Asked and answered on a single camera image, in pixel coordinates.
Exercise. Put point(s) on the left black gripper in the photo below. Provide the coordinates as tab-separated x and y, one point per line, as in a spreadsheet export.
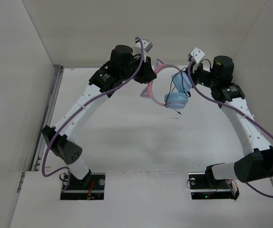
148	73

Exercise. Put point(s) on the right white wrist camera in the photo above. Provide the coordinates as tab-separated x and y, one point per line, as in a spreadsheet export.
195	55

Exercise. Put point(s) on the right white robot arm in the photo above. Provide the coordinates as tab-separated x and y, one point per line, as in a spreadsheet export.
257	162

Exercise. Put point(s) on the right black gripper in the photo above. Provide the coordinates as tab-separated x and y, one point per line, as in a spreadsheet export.
201	66

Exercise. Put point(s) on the left metal table rail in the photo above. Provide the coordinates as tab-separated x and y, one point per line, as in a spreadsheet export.
47	117

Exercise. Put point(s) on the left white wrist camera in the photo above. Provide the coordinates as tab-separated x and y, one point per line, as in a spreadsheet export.
142	47

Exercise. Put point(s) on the pink blue cat-ear headphones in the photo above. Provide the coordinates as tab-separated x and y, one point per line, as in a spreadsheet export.
179	90

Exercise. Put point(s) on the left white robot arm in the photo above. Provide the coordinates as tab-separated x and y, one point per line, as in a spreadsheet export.
125	64

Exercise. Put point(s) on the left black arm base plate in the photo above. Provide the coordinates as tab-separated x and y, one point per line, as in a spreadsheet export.
94	190

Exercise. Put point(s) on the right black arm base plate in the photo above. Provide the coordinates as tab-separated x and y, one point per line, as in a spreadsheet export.
200	189

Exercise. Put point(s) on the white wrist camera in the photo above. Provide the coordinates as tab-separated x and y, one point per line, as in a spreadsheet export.
142	47
195	55

